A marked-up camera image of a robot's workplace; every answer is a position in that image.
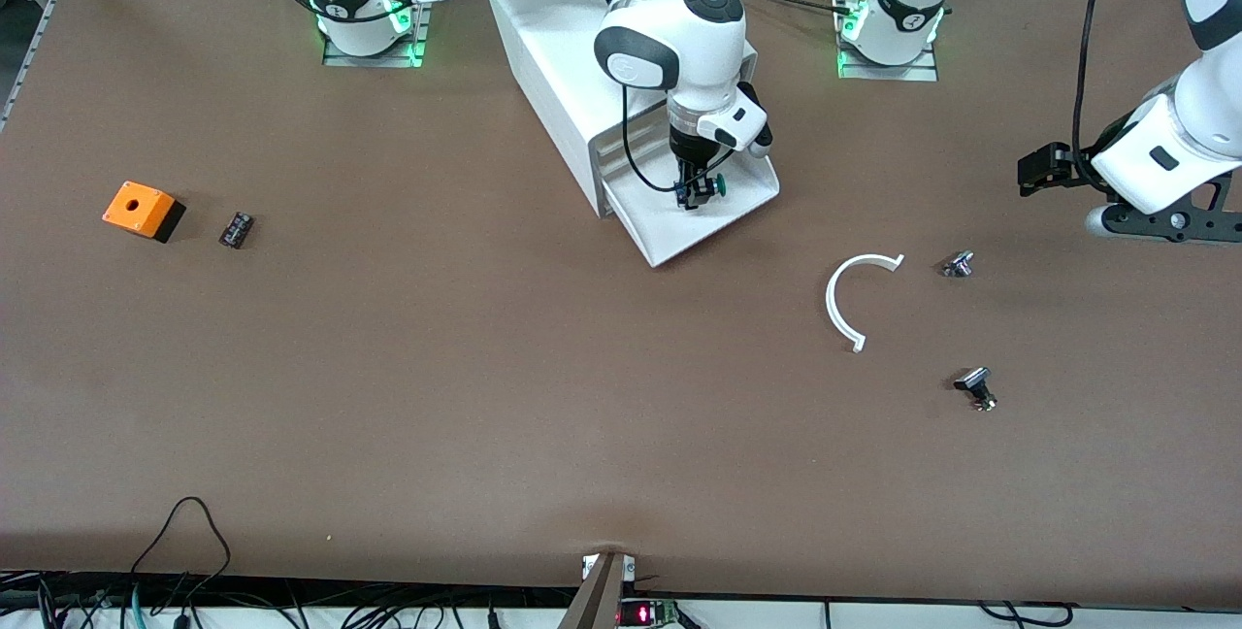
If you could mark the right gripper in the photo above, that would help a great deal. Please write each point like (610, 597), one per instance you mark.
(689, 149)

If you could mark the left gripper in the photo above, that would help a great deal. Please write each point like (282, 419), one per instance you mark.
(1075, 169)

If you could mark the green push button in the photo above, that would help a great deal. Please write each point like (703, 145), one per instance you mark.
(719, 186)

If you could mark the cream cabinet drawer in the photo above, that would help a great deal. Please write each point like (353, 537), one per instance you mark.
(645, 132)
(670, 226)
(645, 155)

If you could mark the white drawer cabinet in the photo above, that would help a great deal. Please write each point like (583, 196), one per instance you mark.
(543, 56)

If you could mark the white curved plastic piece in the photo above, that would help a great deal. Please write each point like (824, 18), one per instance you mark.
(831, 304)

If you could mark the red display device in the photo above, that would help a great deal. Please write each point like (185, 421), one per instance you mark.
(640, 614)

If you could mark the small black contact block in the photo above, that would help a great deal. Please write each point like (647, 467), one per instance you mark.
(237, 230)

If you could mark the silver key switch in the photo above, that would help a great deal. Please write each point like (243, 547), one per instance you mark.
(958, 265)

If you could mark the black-headed selector switch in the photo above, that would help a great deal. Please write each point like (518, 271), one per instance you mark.
(975, 384)

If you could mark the grey camera mount bar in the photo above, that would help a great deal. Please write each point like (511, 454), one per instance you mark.
(597, 600)

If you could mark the orange button enclosure box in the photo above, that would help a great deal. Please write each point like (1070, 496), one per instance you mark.
(136, 205)

